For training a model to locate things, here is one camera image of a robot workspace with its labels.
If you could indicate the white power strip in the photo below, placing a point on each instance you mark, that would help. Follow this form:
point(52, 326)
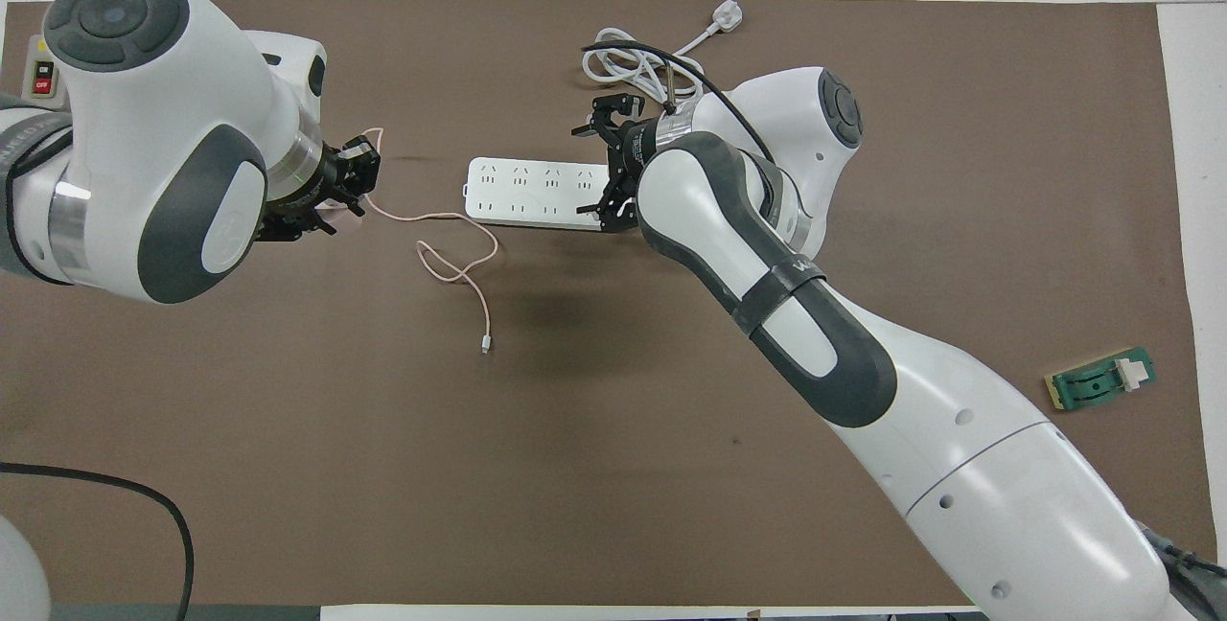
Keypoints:
point(527, 195)

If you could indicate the grey push button box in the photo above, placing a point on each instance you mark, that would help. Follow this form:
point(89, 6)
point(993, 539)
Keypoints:
point(40, 75)

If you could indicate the brown table mat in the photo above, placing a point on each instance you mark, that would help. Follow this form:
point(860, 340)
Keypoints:
point(288, 458)

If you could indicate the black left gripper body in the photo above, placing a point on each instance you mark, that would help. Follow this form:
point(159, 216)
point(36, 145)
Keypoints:
point(326, 185)

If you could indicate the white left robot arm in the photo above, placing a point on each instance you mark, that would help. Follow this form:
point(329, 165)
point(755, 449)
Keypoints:
point(163, 123)

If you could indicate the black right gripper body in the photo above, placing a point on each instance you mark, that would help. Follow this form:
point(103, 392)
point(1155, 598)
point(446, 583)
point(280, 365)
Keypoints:
point(633, 161)

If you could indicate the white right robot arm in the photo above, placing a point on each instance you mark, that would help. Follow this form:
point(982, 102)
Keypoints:
point(959, 468)

